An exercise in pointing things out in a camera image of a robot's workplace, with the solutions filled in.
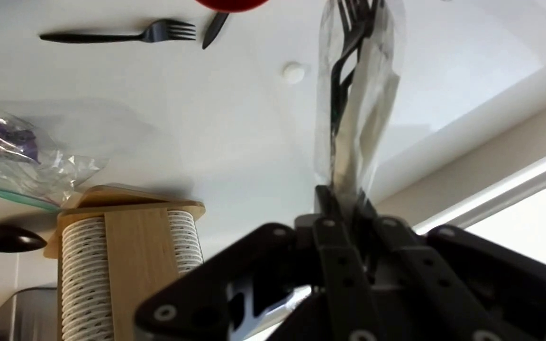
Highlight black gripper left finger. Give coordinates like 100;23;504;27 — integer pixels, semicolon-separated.
134;184;385;341

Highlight grey metal container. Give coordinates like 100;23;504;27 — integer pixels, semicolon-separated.
0;286;60;341

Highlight clear zip bag purple contents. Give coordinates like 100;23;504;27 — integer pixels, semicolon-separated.
0;101;155;214

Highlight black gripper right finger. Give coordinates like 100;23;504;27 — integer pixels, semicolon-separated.
347;194;546;341

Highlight white mug red interior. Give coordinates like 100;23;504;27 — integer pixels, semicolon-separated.
193;0;273;15

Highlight white bottle cap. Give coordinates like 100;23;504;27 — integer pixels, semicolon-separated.
278;59;309;86

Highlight black plastic spoon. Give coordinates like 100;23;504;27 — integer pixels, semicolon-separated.
0;224;49;256

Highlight black plastic knife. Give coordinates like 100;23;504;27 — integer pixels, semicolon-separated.
201;12;231;51

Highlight black plastic fork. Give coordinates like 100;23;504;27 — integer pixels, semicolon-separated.
38;17;197;46

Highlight white ribbed paper stack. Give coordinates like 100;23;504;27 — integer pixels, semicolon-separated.
165;209;206;277
58;212;113;341

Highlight wooden holder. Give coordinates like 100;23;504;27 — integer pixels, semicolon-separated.
43;184;206;341

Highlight clear plastic cutlery packet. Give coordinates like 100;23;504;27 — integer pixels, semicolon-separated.
312;0;407;199

